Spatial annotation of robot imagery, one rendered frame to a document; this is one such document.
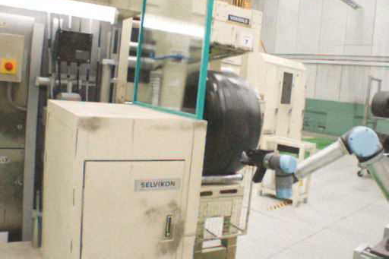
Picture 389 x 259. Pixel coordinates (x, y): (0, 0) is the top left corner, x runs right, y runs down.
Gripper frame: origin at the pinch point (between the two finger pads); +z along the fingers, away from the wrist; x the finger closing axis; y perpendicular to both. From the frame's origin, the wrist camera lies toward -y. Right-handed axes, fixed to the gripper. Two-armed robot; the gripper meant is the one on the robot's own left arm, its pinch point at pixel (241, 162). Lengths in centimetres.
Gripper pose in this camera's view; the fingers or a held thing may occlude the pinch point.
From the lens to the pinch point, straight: 189.2
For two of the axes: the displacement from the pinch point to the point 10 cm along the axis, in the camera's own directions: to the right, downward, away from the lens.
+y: 0.3, -10.0, 0.4
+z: -5.1, 0.2, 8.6
